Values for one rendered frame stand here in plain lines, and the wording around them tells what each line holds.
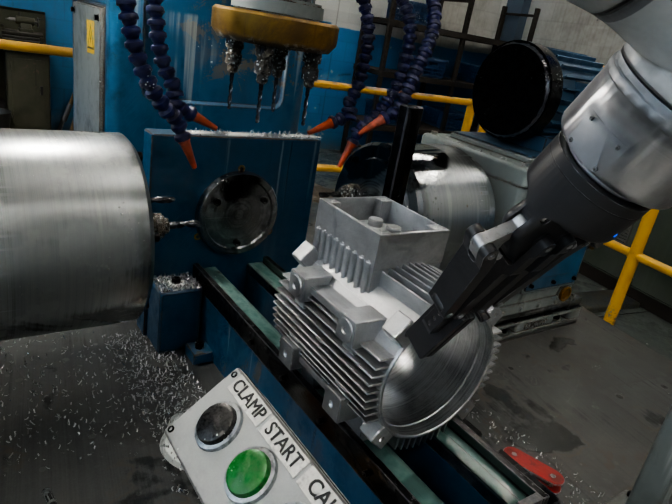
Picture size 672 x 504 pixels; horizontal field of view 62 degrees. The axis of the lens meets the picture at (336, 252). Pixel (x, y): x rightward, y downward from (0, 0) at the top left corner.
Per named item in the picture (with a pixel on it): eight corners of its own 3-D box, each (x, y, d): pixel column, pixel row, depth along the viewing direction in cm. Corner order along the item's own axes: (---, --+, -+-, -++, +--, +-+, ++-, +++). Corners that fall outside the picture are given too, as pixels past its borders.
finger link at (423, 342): (469, 319, 47) (463, 320, 47) (425, 358, 52) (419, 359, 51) (452, 289, 48) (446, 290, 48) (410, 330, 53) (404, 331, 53)
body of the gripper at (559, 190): (609, 126, 40) (525, 210, 47) (537, 120, 35) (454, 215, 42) (680, 206, 37) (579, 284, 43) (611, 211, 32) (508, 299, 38)
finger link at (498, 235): (571, 217, 38) (523, 220, 35) (520, 263, 41) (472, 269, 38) (550, 191, 39) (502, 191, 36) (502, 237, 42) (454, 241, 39)
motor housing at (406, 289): (262, 366, 72) (281, 227, 65) (378, 341, 82) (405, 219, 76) (351, 473, 57) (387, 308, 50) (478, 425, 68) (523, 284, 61)
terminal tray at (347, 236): (308, 253, 69) (316, 197, 66) (376, 247, 75) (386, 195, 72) (365, 298, 60) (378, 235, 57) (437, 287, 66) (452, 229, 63)
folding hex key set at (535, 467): (496, 463, 80) (499, 453, 79) (504, 452, 82) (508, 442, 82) (556, 499, 75) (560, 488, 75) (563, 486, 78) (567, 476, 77)
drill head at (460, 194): (286, 254, 108) (305, 125, 99) (437, 239, 132) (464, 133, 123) (363, 315, 90) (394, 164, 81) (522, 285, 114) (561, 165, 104)
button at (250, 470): (230, 482, 37) (216, 470, 36) (265, 449, 37) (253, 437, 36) (250, 516, 35) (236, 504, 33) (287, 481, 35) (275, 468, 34)
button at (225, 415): (201, 434, 40) (187, 422, 39) (234, 405, 41) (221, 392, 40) (218, 462, 38) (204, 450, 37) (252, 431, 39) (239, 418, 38)
